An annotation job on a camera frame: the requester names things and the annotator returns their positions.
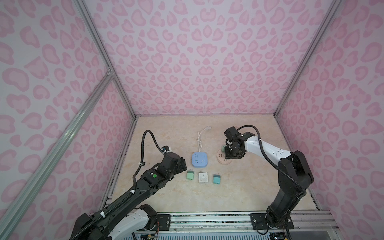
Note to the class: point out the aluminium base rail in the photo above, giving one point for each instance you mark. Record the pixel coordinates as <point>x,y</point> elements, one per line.
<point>301,225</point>

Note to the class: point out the blue square power strip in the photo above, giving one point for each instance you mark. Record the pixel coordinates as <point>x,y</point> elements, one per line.
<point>199,159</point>

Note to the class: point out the pink round power strip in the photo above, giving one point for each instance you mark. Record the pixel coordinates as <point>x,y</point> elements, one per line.
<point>221,158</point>

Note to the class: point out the white plug adapter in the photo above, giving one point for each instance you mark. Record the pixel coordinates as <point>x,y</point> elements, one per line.
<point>203,177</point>

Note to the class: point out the left aluminium frame beam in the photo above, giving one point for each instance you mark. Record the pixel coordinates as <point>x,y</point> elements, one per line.
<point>25,198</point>

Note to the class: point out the left aluminium corner post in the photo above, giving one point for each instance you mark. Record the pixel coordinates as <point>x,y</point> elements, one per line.
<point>91,26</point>

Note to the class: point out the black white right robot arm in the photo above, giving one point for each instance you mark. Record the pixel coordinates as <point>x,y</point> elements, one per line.
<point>294,173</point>

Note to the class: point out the right aluminium corner post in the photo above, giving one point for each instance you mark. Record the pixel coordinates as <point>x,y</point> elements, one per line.
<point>329,17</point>

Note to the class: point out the light green plug adapter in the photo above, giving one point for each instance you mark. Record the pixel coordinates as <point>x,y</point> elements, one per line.
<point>190,175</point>

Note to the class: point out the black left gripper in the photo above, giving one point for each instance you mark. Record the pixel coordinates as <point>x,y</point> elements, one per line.
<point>182,166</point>

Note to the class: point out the aluminium corner post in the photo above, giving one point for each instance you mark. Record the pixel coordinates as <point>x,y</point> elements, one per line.
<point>329,17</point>
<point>91,26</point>

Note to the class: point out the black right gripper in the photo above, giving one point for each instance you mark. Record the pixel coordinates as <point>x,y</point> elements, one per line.
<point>233,150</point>

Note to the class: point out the teal plug adapter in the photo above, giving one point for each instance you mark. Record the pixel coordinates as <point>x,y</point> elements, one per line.
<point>217,179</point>

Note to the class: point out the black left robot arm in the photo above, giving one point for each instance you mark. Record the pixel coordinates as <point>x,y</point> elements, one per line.
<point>128,214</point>

